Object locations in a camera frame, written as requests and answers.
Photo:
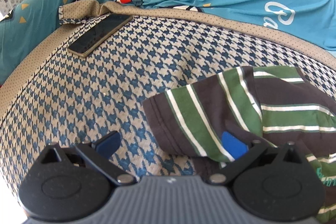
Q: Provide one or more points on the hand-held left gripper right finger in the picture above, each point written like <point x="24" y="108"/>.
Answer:
<point x="232" y="146"/>

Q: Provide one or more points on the blue beige houndstooth mat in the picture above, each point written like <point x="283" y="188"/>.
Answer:
<point x="131" y="77"/>

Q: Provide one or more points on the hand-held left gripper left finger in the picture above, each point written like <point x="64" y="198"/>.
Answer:
<point x="109" y="144"/>

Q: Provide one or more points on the green brown striped shirt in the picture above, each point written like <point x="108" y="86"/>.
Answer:
<point x="210" y="108"/>

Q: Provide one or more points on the teal triangle print pillow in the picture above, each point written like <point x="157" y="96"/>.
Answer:
<point x="39" y="22"/>

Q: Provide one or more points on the black smartphone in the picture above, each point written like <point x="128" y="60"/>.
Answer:
<point x="99" y="35"/>

